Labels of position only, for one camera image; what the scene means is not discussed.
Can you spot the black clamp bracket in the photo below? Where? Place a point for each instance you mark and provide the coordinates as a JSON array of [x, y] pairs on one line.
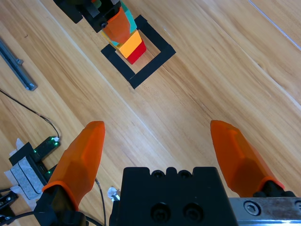
[[7, 200]]

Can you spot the small white tape scrap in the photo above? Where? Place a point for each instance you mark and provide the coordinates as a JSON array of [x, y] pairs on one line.
[[113, 193]]

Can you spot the grey metal bar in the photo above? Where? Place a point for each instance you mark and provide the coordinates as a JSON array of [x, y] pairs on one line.
[[16, 64]]

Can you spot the green wooden cube block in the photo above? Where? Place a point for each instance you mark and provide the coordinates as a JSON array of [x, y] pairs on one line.
[[130, 20]]

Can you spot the red wooden cube block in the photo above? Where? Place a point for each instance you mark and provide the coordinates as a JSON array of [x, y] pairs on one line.
[[137, 54]]

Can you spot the yellow wooden cube block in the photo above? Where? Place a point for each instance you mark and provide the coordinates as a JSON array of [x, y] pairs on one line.
[[130, 44]]

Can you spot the black tape square outline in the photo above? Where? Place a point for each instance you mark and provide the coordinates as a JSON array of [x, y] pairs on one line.
[[145, 70]]

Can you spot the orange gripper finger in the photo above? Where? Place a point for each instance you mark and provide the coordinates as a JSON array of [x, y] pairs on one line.
[[118, 26], [237, 155], [80, 160]]

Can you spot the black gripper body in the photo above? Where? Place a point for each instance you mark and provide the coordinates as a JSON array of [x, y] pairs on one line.
[[77, 9]]

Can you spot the black hub with green lights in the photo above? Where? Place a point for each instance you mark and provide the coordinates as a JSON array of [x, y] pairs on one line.
[[44, 147]]

